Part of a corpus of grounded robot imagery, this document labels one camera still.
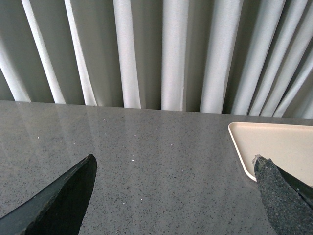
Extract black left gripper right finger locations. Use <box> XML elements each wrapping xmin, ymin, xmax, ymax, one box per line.
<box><xmin>252</xmin><ymin>154</ymin><xmax>313</xmax><ymax>235</ymax></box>

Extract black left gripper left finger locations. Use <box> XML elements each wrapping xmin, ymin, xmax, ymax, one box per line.
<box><xmin>0</xmin><ymin>154</ymin><xmax>97</xmax><ymax>235</ymax></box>

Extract cream rectangular tray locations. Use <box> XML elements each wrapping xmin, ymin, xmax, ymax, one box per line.
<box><xmin>228</xmin><ymin>122</ymin><xmax>313</xmax><ymax>186</ymax></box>

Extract white pleated curtain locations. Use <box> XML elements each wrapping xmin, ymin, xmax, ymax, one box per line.
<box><xmin>0</xmin><ymin>0</ymin><xmax>313</xmax><ymax>119</ymax></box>

